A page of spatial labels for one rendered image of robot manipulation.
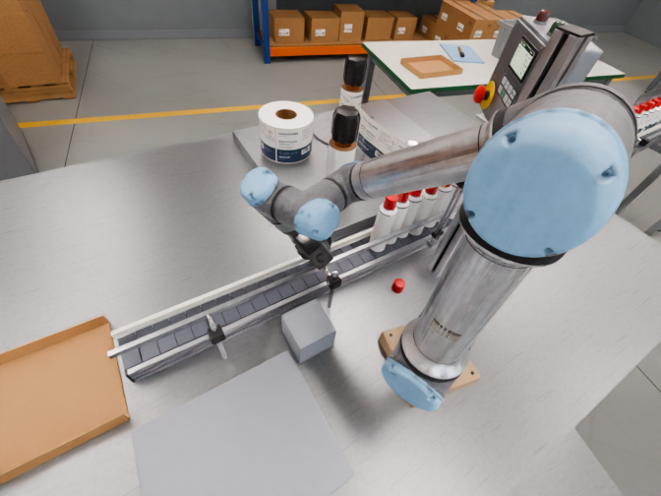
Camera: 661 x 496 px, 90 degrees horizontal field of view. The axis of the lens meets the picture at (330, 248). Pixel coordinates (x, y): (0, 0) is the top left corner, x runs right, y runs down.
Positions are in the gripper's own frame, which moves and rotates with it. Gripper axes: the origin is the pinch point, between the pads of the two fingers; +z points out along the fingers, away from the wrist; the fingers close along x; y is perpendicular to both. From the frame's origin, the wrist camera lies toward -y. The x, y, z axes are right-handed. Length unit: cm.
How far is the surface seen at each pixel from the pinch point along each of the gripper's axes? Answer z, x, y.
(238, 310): -8.4, 25.5, -1.3
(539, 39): -29, -56, -9
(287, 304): -1.4, 15.7, -5.0
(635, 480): 133, -43, -111
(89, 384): -22, 58, -1
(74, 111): 46, 107, 301
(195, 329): -13.9, 34.9, -1.2
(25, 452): -28, 69, -9
